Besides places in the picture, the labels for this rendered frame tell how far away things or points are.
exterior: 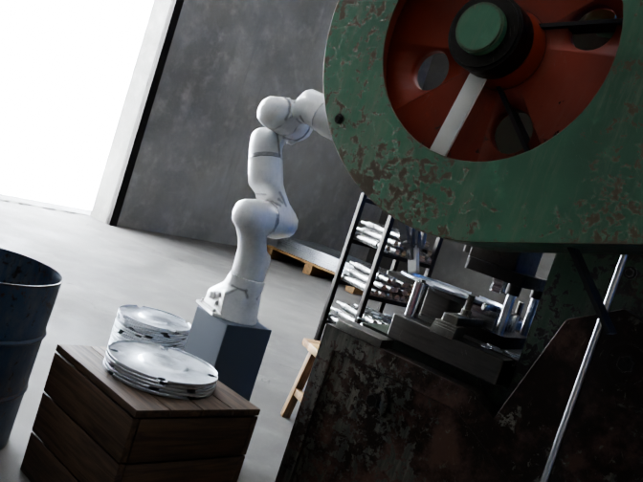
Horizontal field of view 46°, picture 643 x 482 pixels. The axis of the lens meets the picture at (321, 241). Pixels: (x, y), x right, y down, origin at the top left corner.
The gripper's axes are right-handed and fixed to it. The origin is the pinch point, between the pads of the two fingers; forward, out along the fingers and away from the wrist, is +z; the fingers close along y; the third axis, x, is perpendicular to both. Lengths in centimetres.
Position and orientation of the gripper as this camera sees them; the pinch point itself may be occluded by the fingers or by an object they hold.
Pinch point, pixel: (413, 260)
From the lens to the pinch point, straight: 210.3
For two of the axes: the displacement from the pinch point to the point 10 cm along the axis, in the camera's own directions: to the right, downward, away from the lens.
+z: -0.2, 9.7, -2.4
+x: 6.9, -1.6, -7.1
